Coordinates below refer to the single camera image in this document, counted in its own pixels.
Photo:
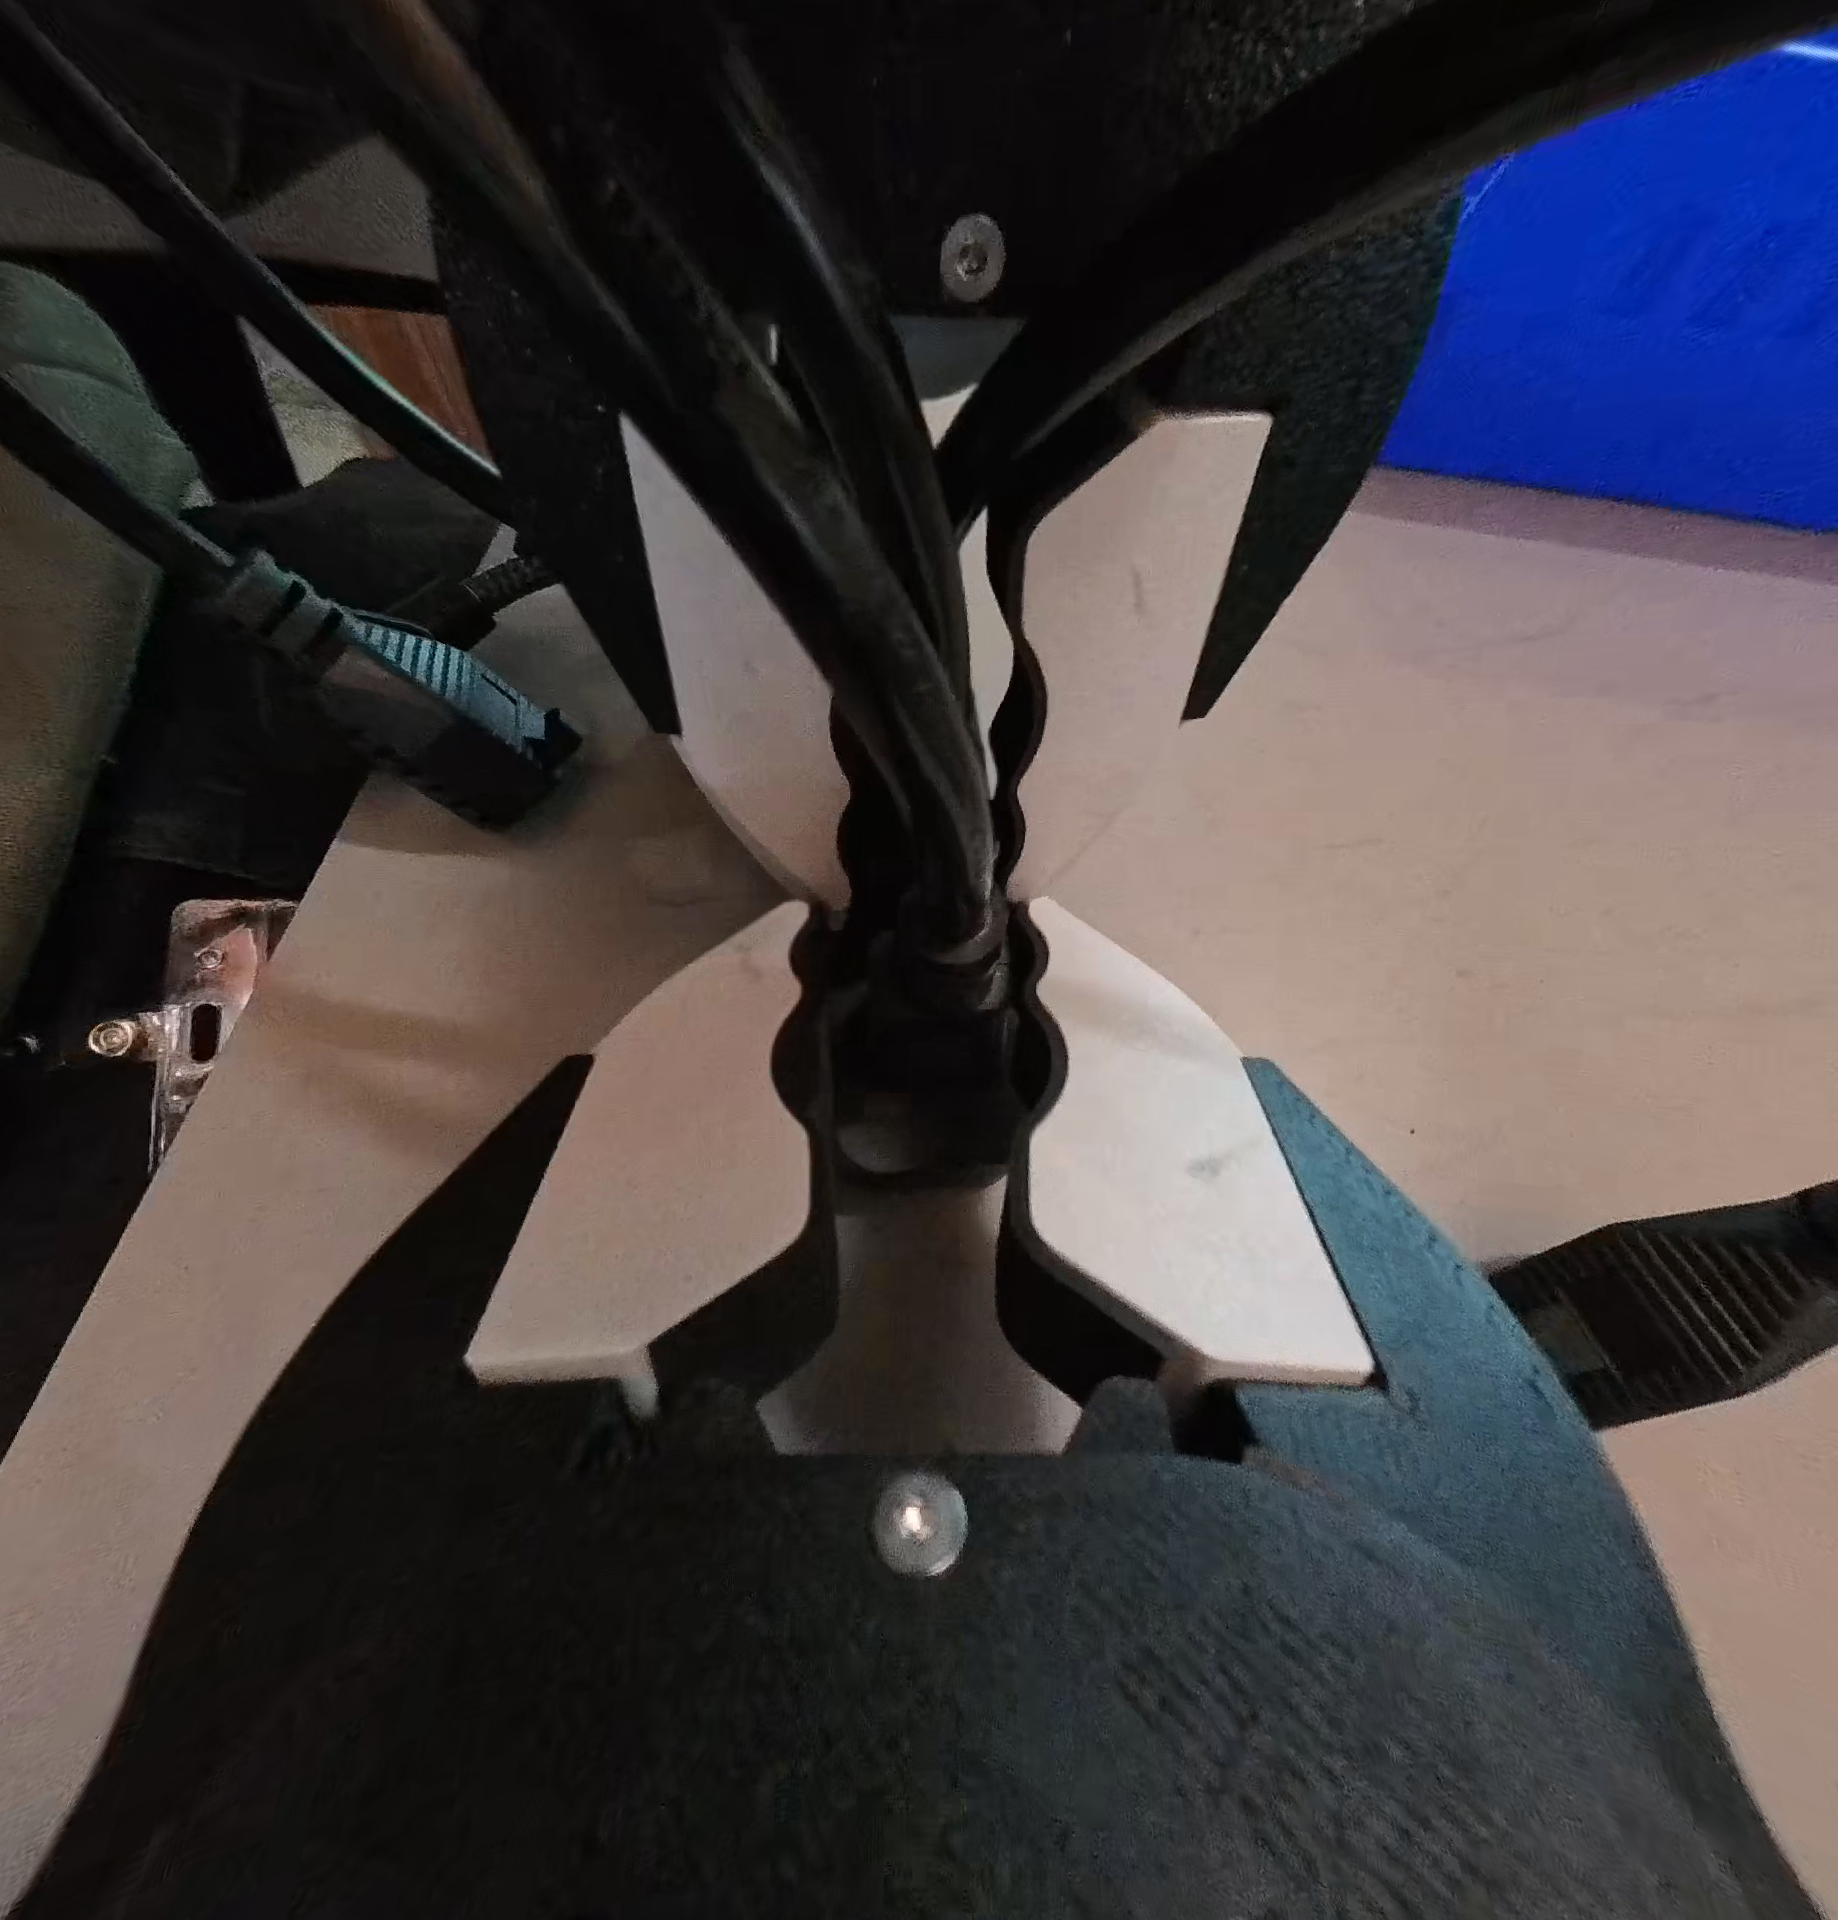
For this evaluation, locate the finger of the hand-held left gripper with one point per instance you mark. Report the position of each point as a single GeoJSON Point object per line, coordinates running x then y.
{"type": "Point", "coordinates": [740, 705]}
{"type": "Point", "coordinates": [1130, 600]}

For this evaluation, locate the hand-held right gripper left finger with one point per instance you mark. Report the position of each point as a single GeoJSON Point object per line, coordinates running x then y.
{"type": "Point", "coordinates": [665, 1171]}

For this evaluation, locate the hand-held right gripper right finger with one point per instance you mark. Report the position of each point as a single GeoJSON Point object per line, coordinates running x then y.
{"type": "Point", "coordinates": [1190, 1200]}

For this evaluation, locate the black ribbed plug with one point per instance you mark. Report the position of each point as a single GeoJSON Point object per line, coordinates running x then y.
{"type": "Point", "coordinates": [1684, 1306]}

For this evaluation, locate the blue and black connector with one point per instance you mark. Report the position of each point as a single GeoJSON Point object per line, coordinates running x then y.
{"type": "Point", "coordinates": [409, 705]}

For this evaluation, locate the brown wooden board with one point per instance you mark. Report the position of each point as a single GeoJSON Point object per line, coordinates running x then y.
{"type": "Point", "coordinates": [395, 375]}

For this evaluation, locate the blue panel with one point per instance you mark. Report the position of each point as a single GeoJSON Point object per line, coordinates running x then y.
{"type": "Point", "coordinates": [1684, 300]}

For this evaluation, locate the green cloth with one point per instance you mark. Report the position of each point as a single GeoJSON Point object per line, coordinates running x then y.
{"type": "Point", "coordinates": [50, 391]}

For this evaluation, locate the metal bracket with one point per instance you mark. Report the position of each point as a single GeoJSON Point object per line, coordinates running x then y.
{"type": "Point", "coordinates": [199, 990]}

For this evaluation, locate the black metal frame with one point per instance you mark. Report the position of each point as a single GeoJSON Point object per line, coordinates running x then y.
{"type": "Point", "coordinates": [215, 391]}

